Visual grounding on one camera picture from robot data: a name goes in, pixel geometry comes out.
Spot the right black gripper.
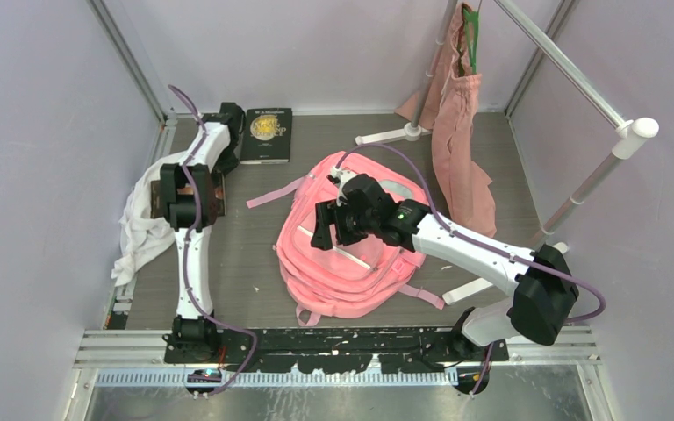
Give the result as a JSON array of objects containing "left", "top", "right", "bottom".
[{"left": 312, "top": 197, "right": 377, "bottom": 251}]

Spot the pink student backpack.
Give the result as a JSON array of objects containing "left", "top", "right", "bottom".
[{"left": 247, "top": 152, "right": 446, "bottom": 327}]

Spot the dark book orange cover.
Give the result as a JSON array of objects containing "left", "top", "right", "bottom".
[{"left": 149, "top": 171, "right": 226, "bottom": 219}]

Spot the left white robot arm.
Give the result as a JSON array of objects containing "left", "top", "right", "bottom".
[{"left": 160, "top": 102, "right": 246, "bottom": 362}]

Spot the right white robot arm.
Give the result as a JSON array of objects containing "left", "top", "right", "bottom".
[{"left": 311, "top": 168, "right": 579, "bottom": 360}]

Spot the black book gold cover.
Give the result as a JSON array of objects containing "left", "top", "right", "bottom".
[{"left": 240, "top": 108, "right": 293, "bottom": 164}]

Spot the white cloth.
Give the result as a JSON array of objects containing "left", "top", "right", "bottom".
[{"left": 111, "top": 153, "right": 183, "bottom": 287}]

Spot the green clothes hanger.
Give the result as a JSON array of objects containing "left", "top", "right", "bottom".
[{"left": 461, "top": 4, "right": 480, "bottom": 76}]

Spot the white clothes rack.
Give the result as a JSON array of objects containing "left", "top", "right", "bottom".
[{"left": 354, "top": 0, "right": 660, "bottom": 306}]

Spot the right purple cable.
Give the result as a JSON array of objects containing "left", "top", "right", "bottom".
[{"left": 329, "top": 142, "right": 607, "bottom": 325}]

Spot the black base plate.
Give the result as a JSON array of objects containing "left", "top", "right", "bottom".
[{"left": 162, "top": 326, "right": 486, "bottom": 374}]

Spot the white perforated cable rail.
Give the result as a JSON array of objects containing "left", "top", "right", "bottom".
[{"left": 95, "top": 367, "right": 458, "bottom": 389}]

